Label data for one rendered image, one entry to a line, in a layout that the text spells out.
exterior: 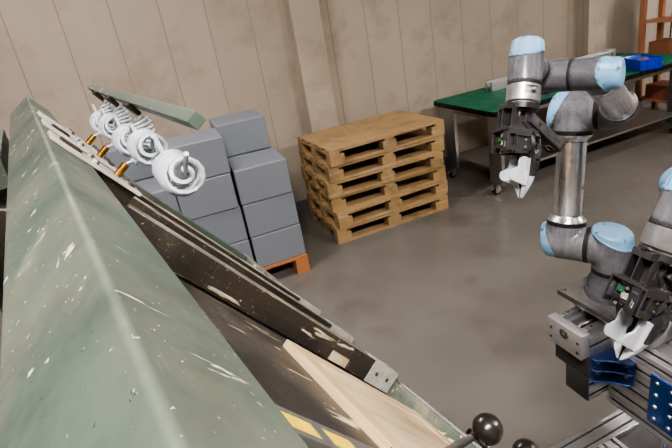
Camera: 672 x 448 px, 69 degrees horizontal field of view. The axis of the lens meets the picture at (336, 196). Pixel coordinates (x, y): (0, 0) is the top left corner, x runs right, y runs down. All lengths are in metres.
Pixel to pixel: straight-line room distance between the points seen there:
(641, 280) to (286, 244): 3.30
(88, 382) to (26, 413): 0.06
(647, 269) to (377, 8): 4.76
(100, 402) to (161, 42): 4.69
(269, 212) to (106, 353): 3.66
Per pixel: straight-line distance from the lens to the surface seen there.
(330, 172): 4.28
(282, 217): 3.96
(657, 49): 7.72
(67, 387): 0.29
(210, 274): 1.17
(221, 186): 3.76
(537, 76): 1.21
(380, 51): 5.51
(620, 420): 2.57
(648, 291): 0.99
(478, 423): 0.68
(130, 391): 0.24
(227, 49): 4.97
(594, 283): 1.77
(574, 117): 1.64
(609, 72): 1.26
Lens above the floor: 2.03
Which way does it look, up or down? 21 degrees down
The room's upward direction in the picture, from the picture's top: 10 degrees counter-clockwise
